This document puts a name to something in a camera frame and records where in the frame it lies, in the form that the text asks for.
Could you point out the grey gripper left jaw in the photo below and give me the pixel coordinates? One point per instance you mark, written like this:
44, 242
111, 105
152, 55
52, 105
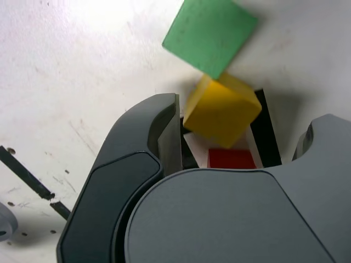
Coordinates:
109, 191

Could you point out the green cube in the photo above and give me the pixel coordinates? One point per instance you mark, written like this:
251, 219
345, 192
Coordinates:
211, 35

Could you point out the black tape square outline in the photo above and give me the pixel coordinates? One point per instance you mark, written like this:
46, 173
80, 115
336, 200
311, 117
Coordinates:
267, 131

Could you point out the red cube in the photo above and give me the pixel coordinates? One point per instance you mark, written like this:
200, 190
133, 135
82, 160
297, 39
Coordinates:
230, 159

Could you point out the yellow cube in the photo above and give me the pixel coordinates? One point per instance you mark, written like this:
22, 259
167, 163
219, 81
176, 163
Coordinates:
219, 117

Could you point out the black tape strip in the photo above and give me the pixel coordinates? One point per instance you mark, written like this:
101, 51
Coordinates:
27, 175

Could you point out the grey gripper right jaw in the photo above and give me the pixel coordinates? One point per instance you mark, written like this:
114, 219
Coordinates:
219, 219

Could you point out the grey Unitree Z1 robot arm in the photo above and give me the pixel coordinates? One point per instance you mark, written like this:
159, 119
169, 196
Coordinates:
5, 222

